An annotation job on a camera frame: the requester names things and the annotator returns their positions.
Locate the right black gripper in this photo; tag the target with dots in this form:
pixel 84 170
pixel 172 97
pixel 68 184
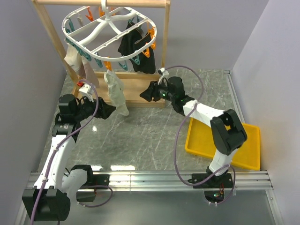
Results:
pixel 153 89

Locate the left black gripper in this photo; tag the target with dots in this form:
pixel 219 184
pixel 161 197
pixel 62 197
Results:
pixel 104 110

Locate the pale green white underwear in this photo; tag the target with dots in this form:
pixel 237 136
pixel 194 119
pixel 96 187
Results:
pixel 115 88

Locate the orange front clip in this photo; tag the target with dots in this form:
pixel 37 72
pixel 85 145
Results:
pixel 108 65

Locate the orange clip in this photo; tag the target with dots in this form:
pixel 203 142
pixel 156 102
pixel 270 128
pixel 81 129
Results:
pixel 146 52
pixel 108 65

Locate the white round clip hanger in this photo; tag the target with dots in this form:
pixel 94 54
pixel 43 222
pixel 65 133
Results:
pixel 81 37

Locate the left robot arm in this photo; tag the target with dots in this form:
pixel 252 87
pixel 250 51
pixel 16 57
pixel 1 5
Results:
pixel 51 196

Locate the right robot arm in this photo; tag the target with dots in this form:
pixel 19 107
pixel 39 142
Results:
pixel 227 130

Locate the teal clip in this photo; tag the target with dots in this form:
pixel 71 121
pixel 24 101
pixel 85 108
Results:
pixel 99 62
pixel 123 65

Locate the orange right clip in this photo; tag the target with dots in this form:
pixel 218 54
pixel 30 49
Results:
pixel 146 52

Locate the black striped underwear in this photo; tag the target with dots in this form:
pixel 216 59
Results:
pixel 134 41

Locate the beige pink underwear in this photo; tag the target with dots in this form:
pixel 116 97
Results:
pixel 80 65

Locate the yellow plastic tray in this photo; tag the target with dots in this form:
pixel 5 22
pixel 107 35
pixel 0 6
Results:
pixel 199 142

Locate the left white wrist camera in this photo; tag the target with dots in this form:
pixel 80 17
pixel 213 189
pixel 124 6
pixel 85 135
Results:
pixel 86 90

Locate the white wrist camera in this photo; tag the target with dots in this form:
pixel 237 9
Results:
pixel 86 90
pixel 163 74

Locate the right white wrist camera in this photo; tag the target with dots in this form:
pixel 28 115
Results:
pixel 163 74

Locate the aluminium mounting rail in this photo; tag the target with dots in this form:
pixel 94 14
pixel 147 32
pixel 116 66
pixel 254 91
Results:
pixel 169 181

